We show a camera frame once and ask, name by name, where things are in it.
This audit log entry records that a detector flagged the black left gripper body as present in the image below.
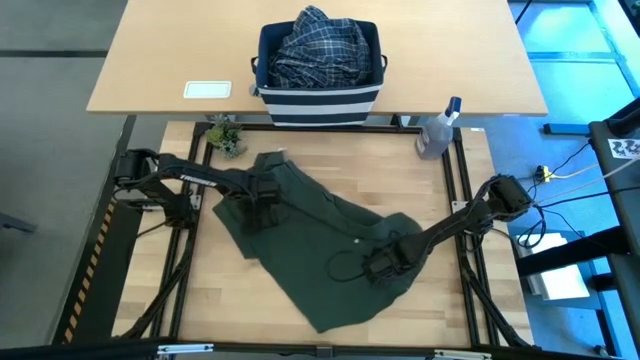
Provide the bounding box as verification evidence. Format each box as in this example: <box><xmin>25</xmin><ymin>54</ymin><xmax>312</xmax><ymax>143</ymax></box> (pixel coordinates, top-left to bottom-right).
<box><xmin>242</xmin><ymin>167</ymin><xmax>284</xmax><ymax>234</ymax></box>

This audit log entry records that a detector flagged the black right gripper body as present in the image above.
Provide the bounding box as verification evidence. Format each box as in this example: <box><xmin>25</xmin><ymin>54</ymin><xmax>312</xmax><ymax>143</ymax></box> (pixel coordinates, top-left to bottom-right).
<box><xmin>362</xmin><ymin>239</ymin><xmax>419</xmax><ymax>289</ymax></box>

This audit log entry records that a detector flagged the dark green button shirt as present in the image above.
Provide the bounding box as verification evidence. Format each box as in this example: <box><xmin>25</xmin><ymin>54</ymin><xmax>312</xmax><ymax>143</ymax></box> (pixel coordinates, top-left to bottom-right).
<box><xmin>212</xmin><ymin>149</ymin><xmax>426</xmax><ymax>335</ymax></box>

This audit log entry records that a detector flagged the navy white striped bin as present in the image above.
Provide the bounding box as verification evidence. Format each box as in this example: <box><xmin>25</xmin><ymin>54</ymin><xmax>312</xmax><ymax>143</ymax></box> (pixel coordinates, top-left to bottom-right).
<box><xmin>250</xmin><ymin>18</ymin><xmax>389</xmax><ymax>128</ymax></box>

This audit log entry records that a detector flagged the small green potted plant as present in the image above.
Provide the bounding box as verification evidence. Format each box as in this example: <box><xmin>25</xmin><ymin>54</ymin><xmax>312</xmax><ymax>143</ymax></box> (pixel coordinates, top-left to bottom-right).
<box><xmin>205</xmin><ymin>114</ymin><xmax>247</xmax><ymax>161</ymax></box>

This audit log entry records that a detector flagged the white rectangular tray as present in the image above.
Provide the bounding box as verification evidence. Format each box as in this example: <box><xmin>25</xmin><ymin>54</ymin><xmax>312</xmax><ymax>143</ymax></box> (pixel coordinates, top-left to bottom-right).
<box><xmin>182</xmin><ymin>79</ymin><xmax>234</xmax><ymax>100</ymax></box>

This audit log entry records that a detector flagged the clear spray bottle blue nozzle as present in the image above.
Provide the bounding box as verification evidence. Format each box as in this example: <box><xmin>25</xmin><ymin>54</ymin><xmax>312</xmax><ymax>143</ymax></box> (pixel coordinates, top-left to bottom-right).
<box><xmin>415</xmin><ymin>95</ymin><xmax>464</xmax><ymax>162</ymax></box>

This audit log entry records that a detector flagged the blue plaid shirt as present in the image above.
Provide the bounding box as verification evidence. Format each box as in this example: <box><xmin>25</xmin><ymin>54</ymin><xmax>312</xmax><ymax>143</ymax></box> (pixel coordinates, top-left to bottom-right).
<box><xmin>268</xmin><ymin>4</ymin><xmax>374</xmax><ymax>90</ymax></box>

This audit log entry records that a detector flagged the white box on floor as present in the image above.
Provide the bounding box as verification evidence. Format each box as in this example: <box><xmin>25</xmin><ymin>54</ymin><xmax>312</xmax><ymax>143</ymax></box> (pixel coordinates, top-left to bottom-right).
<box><xmin>519</xmin><ymin>232</ymin><xmax>592</xmax><ymax>302</ymax></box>

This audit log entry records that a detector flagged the black hazard-striped floor ramp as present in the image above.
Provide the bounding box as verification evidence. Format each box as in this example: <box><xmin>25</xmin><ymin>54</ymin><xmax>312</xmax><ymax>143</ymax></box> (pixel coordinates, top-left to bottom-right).
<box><xmin>52</xmin><ymin>199</ymin><xmax>146</xmax><ymax>346</ymax></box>

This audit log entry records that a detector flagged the light wooden desk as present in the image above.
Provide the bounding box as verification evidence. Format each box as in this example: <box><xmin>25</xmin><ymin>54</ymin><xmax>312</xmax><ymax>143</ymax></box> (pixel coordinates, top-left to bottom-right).
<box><xmin>85</xmin><ymin>0</ymin><xmax>550</xmax><ymax>118</ymax></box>

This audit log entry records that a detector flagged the black equipment cart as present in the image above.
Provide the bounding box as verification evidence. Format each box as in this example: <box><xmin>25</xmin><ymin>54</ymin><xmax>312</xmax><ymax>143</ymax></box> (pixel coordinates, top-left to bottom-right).
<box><xmin>514</xmin><ymin>97</ymin><xmax>640</xmax><ymax>360</ymax></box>

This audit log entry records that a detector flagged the grey chair leg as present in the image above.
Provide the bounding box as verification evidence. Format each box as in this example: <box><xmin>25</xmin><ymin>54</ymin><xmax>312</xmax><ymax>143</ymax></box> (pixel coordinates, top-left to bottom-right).
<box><xmin>0</xmin><ymin>212</ymin><xmax>39</xmax><ymax>235</ymax></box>

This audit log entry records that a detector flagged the white marker tag label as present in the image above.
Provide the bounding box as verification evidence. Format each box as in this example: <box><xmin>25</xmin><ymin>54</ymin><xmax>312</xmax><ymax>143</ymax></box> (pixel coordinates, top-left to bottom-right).
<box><xmin>607</xmin><ymin>138</ymin><xmax>640</xmax><ymax>161</ymax></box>

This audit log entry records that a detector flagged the black cable bundle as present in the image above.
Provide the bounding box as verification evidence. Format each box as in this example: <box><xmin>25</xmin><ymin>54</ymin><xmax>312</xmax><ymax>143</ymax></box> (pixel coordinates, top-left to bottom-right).
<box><xmin>459</xmin><ymin>234</ymin><xmax>531</xmax><ymax>349</ymax></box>
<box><xmin>122</xmin><ymin>234</ymin><xmax>194</xmax><ymax>339</ymax></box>

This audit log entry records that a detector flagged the silver metal bracket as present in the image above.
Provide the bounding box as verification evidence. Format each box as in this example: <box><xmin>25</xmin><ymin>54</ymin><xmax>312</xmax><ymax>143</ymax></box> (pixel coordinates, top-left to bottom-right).
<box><xmin>156</xmin><ymin>343</ymin><xmax>215</xmax><ymax>357</ymax></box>
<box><xmin>432</xmin><ymin>349</ymin><xmax>494</xmax><ymax>360</ymax></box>

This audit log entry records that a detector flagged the black metal table frame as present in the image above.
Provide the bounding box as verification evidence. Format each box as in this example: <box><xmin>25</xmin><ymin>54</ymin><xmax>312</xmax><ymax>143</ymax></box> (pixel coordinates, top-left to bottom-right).
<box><xmin>119</xmin><ymin>120</ymin><xmax>534</xmax><ymax>357</ymax></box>

